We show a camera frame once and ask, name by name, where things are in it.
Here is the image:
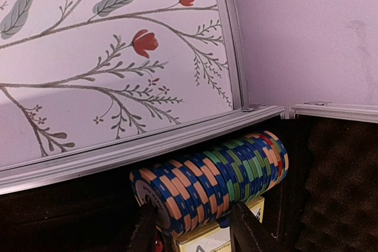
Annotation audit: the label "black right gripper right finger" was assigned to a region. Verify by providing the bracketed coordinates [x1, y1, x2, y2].
[230, 202, 284, 252]

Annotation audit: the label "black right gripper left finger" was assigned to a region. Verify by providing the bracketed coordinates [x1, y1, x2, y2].
[128, 202, 156, 252]

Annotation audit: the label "red dice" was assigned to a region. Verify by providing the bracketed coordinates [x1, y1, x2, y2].
[155, 234, 164, 252]

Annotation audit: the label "boxed playing card deck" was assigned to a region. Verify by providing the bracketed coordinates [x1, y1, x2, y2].
[174, 196, 265, 252]

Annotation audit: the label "row of poker chips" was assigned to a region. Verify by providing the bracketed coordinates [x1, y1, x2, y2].
[129, 130, 289, 237]

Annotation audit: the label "aluminium poker chip case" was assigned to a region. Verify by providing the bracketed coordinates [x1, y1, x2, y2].
[1, 102, 377, 251]

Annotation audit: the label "floral white table cloth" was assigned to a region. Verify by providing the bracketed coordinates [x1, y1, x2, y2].
[1, 0, 241, 170]

